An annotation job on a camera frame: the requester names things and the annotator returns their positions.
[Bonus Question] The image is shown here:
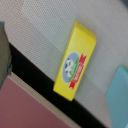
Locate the pink brown board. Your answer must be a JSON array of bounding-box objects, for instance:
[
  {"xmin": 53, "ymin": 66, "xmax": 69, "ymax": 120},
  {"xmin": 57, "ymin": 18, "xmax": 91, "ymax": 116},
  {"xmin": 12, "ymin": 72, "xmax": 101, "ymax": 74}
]
[{"xmin": 0, "ymin": 77, "xmax": 80, "ymax": 128}]

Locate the blue milk carton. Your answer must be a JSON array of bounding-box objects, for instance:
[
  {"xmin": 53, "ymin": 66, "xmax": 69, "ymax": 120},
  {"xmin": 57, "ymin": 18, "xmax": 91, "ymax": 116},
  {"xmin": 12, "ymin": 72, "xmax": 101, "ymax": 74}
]
[{"xmin": 106, "ymin": 65, "xmax": 128, "ymax": 128}]

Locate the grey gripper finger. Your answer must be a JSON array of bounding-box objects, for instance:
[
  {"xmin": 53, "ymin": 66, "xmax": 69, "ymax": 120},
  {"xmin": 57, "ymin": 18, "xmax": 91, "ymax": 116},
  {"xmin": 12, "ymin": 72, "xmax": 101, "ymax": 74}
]
[{"xmin": 0, "ymin": 21, "xmax": 12, "ymax": 88}]

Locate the yellow butter box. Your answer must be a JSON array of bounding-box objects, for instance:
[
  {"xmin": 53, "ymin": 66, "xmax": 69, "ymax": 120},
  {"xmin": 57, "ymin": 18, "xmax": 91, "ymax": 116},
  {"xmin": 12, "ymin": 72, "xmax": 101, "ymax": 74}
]
[{"xmin": 53, "ymin": 22, "xmax": 96, "ymax": 101}]

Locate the beige woven placemat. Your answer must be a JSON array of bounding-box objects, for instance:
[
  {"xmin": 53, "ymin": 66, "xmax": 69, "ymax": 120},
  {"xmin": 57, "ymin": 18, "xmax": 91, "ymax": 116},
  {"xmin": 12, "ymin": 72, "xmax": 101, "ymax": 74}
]
[{"xmin": 6, "ymin": 0, "xmax": 128, "ymax": 128}]

